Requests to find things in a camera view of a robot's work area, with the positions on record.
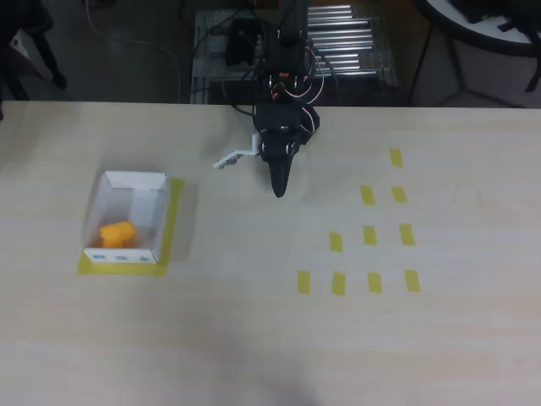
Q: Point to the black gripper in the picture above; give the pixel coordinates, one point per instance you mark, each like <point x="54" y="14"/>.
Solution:
<point x="277" y="158"/>

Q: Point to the yellow plastic object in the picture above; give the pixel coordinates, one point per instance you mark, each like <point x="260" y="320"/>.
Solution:
<point x="118" y="233"/>

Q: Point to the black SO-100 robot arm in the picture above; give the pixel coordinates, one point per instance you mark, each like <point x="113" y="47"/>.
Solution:
<point x="281" y="63"/>

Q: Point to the white cardboard box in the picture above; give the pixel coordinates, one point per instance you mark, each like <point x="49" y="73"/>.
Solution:
<point x="143" y="199"/>

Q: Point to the yellow tape strip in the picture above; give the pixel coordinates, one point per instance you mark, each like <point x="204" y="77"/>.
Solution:
<point x="375" y="282"/>
<point x="339" y="283"/>
<point x="407" y="234"/>
<point x="304" y="282"/>
<point x="369" y="235"/>
<point x="399" y="194"/>
<point x="412" y="280"/>
<point x="396" y="157"/>
<point x="336" y="241"/>
<point x="367" y="195"/>

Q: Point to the round white black-rimmed table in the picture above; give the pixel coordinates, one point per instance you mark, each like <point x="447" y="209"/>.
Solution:
<point x="482" y="36"/>

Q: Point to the person in dark clothes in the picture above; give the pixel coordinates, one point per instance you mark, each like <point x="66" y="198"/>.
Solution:
<point x="42" y="51"/>

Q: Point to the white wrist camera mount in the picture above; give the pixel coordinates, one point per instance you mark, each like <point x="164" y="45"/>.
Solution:
<point x="231" y="157"/>

